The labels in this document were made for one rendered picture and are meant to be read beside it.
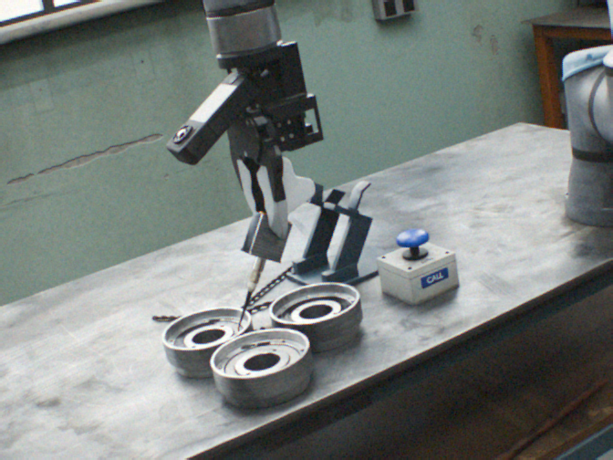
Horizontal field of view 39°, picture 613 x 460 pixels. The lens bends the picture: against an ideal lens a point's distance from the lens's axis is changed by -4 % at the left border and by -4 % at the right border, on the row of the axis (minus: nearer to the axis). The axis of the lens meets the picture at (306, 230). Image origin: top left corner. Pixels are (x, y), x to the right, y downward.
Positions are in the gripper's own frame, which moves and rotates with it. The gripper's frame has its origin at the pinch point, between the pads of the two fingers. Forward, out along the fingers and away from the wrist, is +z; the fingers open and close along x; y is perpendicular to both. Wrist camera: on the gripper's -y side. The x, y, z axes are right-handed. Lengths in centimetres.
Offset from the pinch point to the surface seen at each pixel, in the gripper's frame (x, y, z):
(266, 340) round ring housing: -5.4, -5.8, 10.2
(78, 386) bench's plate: 8.6, -24.4, 13.1
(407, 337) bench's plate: -12.7, 7.5, 13.2
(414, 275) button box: -7.3, 13.6, 9.3
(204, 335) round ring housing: 3.4, -9.4, 10.9
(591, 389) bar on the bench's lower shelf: -10, 40, 37
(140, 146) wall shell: 156, 41, 21
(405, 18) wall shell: 151, 138, 6
